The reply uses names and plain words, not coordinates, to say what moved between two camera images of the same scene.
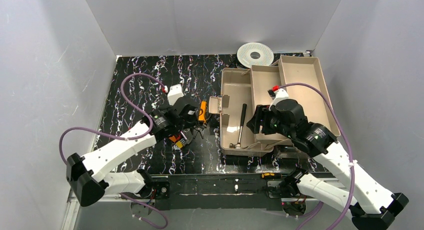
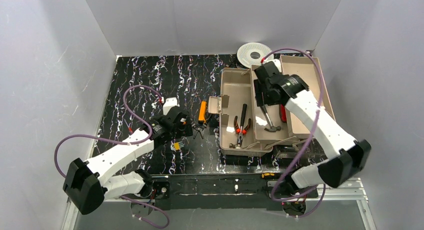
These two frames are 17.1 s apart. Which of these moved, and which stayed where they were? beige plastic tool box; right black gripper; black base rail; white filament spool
Moved: right black gripper
Stayed: black base rail; beige plastic tool box; white filament spool
